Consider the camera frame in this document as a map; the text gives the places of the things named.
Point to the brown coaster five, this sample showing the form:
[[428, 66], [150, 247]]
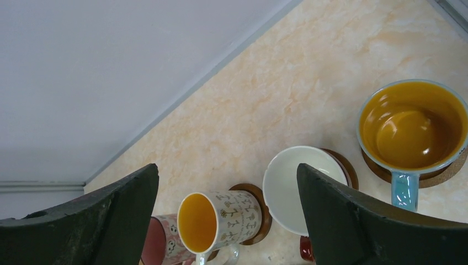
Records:
[[347, 168]]

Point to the pink mug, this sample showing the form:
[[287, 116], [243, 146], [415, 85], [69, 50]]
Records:
[[163, 244]]

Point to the blue mug yellow inside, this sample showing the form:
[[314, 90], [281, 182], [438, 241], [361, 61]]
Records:
[[411, 130]]

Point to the brown coaster three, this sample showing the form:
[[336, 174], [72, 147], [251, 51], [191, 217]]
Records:
[[261, 208]]

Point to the brown coaster six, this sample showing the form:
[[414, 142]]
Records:
[[426, 180]]

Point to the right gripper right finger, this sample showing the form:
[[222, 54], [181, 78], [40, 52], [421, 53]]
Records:
[[347, 226]]

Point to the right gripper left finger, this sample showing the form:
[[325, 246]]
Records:
[[106, 226]]

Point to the glass mug orange inside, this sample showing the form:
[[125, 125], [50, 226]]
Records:
[[210, 221]]

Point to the white cup red handle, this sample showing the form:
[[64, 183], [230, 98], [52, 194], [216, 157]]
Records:
[[281, 193]]

